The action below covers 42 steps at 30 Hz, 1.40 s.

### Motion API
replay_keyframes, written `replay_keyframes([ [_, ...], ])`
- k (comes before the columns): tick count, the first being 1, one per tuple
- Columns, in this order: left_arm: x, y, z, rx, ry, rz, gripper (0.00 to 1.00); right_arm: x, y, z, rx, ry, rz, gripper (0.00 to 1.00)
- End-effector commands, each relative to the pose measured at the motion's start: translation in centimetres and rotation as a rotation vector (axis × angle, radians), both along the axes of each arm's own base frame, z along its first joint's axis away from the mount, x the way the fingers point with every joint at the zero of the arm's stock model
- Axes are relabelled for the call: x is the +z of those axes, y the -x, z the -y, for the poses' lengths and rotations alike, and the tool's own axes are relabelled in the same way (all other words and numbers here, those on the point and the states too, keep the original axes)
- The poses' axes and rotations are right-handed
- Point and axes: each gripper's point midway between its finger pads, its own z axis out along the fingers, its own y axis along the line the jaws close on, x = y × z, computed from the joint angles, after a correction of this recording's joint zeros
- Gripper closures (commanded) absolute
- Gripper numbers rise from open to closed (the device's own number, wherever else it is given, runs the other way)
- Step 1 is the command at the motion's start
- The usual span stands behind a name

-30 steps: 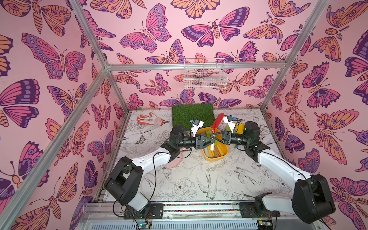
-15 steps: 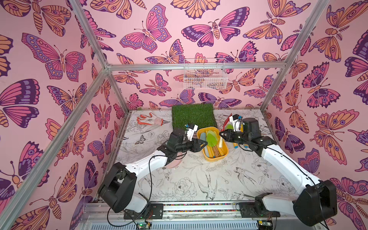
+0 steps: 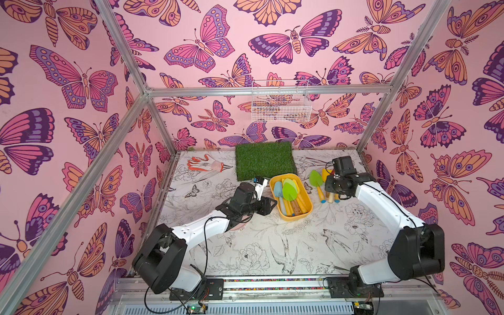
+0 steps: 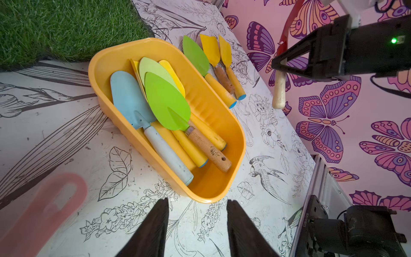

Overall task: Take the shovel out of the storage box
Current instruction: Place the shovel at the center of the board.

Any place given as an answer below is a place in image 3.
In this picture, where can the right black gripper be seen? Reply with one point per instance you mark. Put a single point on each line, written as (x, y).
(331, 187)

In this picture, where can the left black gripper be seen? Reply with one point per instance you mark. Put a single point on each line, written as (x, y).
(264, 203)

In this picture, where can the yellow shovel wooden handle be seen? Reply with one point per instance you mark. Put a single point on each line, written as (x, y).
(329, 195)

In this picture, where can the green shovel yellow handle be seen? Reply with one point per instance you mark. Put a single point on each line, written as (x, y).
(316, 181)

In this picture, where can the yellow plastic storage box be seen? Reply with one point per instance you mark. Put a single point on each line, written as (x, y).
(303, 194)

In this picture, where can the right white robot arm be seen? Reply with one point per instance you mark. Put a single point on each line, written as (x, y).
(418, 249)

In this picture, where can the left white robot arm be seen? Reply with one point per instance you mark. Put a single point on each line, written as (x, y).
(160, 260)

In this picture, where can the light blue shovel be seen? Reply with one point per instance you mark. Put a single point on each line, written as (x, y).
(278, 195)

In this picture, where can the yellow green narrow trowel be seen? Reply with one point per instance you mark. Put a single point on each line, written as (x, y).
(293, 192)

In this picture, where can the green artificial grass mat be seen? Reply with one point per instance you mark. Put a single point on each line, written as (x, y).
(264, 160)

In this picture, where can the red white gardening glove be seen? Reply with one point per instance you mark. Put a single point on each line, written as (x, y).
(207, 163)

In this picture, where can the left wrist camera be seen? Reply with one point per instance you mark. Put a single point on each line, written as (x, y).
(260, 183)

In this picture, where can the green trowel wooden handle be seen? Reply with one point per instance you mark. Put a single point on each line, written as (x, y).
(293, 204)

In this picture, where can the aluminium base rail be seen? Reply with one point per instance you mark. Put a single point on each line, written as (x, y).
(305, 294)

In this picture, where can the white wire basket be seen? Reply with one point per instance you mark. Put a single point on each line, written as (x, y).
(280, 103)

